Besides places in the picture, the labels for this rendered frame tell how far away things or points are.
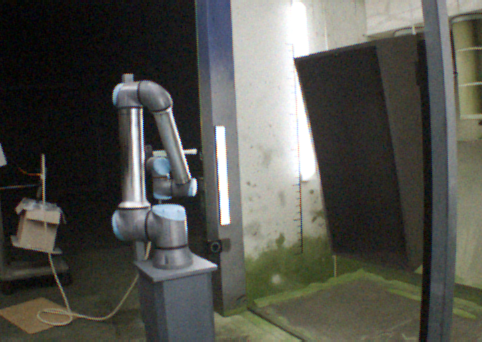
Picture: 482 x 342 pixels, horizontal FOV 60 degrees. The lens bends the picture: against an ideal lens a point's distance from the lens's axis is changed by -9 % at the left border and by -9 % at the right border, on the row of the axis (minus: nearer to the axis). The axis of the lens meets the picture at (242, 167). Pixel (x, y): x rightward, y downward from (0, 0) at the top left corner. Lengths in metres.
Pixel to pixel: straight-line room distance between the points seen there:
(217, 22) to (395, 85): 1.29
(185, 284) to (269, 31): 1.88
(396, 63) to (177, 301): 1.51
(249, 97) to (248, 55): 0.28
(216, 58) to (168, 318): 1.66
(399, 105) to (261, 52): 1.21
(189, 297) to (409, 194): 1.18
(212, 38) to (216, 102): 0.41
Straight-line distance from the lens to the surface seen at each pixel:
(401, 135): 2.27
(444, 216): 1.16
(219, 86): 2.92
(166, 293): 2.00
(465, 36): 3.30
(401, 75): 2.31
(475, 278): 3.18
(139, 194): 2.10
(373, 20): 3.79
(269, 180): 3.10
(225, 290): 3.06
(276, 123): 3.13
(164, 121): 2.13
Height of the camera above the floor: 1.22
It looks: 4 degrees down
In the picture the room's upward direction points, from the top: 3 degrees counter-clockwise
